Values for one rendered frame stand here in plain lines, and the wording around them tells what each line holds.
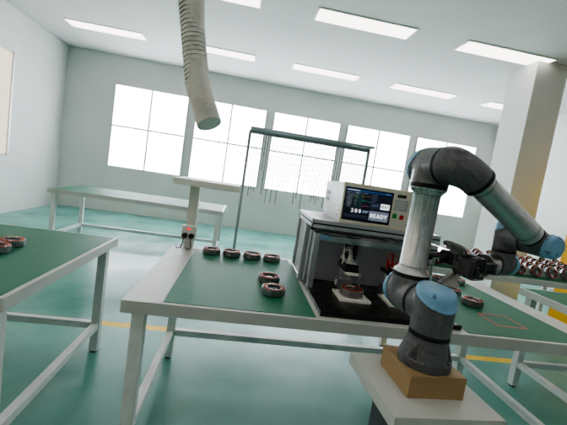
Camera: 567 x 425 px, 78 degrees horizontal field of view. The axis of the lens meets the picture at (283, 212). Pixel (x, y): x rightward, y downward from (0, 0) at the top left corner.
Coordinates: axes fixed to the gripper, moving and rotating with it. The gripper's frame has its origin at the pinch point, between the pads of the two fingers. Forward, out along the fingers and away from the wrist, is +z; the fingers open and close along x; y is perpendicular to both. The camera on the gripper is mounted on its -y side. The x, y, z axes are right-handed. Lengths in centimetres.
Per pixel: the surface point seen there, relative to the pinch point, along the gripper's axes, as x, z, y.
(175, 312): 37, 70, -54
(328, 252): 21, -14, -80
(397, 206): -10, -38, -60
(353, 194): -13, -15, -68
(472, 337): 38, -47, -13
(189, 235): 28, 50, -139
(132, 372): 65, 83, -61
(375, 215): -4, -27, -64
